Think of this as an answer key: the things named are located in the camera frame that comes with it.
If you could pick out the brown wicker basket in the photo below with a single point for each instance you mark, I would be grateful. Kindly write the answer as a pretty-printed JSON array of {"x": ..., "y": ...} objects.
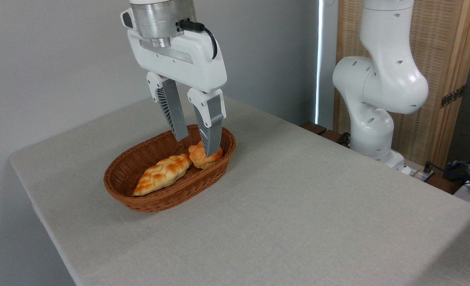
[{"x": 139, "y": 167}]

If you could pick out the black power plug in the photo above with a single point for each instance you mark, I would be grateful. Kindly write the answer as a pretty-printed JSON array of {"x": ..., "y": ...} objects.
[{"x": 426, "y": 170}]

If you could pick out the wooden woven folding screen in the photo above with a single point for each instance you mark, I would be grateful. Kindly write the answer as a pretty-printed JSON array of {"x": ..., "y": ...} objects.
[{"x": 441, "y": 47}]

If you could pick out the long braided bread loaf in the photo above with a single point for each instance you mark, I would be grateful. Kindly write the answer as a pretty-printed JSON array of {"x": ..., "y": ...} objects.
[{"x": 161, "y": 174}]

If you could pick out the grey tablecloth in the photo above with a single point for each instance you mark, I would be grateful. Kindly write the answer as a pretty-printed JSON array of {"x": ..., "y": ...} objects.
[{"x": 278, "y": 206}]

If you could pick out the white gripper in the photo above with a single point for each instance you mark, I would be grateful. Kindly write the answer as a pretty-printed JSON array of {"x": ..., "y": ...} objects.
[{"x": 187, "y": 59}]

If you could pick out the metal screen hinge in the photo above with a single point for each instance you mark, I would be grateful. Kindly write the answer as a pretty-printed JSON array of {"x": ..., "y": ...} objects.
[{"x": 453, "y": 96}]

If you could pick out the round braided bread bun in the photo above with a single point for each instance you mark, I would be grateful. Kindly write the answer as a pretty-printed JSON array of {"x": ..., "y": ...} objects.
[{"x": 197, "y": 157}]

